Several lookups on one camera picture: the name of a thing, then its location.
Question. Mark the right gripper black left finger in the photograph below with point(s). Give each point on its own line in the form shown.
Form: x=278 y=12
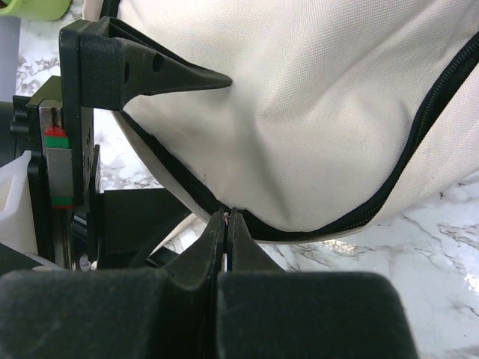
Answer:
x=128 y=313

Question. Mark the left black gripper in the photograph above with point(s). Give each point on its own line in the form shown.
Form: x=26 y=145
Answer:
x=104 y=65

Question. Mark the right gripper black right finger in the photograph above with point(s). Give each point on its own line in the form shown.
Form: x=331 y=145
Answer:
x=263 y=311

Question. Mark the beige canvas student bag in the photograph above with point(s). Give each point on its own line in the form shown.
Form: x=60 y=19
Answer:
x=340 y=113

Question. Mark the green vegetable basket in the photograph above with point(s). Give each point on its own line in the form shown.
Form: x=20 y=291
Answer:
x=38 y=10

